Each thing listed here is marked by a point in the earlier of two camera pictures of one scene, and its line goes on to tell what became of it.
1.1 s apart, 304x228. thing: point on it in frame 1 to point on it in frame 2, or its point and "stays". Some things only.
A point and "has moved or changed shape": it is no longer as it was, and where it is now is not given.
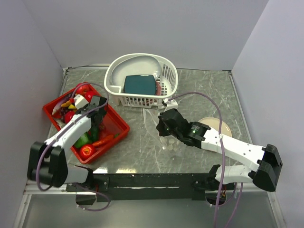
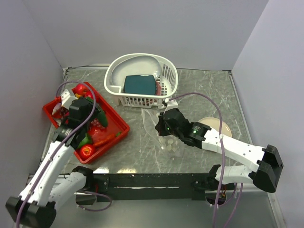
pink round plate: (213, 123) stays
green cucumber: (93, 134) has moved or changed shape
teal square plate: (140, 84) stays
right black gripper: (160, 127) stays
